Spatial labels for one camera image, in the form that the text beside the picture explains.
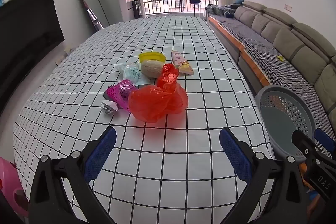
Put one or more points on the white paper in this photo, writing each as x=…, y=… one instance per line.
x=107, y=107

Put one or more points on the wall switch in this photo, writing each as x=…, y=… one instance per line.
x=288, y=7

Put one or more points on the grey perforated plastic basket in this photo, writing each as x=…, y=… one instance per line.
x=283, y=113

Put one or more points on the pink plastic object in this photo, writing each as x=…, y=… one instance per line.
x=11, y=187

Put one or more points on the checked tablecloth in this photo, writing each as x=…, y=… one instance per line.
x=162, y=37

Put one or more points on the standing mirror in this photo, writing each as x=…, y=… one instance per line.
x=94, y=3

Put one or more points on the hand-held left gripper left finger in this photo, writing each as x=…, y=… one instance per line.
x=101, y=153

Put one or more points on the small yellow item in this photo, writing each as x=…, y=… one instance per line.
x=280, y=57

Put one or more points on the dark blue item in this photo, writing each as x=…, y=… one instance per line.
x=229, y=14

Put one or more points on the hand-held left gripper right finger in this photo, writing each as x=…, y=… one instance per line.
x=235, y=155

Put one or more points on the grey cloth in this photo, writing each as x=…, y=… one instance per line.
x=106, y=95

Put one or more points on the black television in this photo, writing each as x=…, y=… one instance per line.
x=26, y=29

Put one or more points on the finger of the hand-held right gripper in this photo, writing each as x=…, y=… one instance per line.
x=324, y=138
x=305, y=146

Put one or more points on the white appliance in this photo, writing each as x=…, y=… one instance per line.
x=136, y=8

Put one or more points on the wall socket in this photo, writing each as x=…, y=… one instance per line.
x=69, y=48

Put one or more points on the pink snack packet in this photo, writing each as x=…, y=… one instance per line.
x=181, y=62

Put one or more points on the red plastic bag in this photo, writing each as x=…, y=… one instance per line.
x=155, y=103

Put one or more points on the beige round sponge ball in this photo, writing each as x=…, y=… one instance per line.
x=151, y=69

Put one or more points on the wet wipes packet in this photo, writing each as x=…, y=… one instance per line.
x=131, y=71

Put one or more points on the yellow plastic container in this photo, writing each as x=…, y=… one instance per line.
x=152, y=56

